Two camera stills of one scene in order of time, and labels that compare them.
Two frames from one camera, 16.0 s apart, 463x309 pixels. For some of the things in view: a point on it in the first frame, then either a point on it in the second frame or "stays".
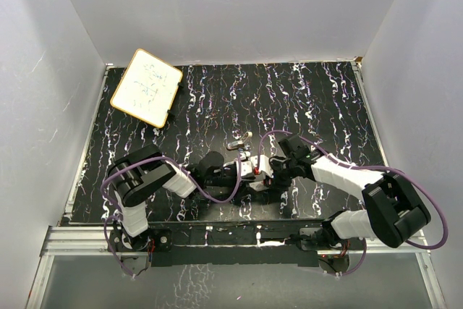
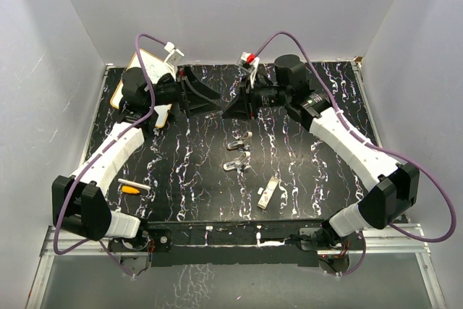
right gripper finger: [258, 186] -> [238, 108]
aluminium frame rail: [64, 241] stays
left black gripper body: [224, 179] -> [168, 92]
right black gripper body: [283, 173] -> [268, 97]
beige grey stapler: [238, 144] stays
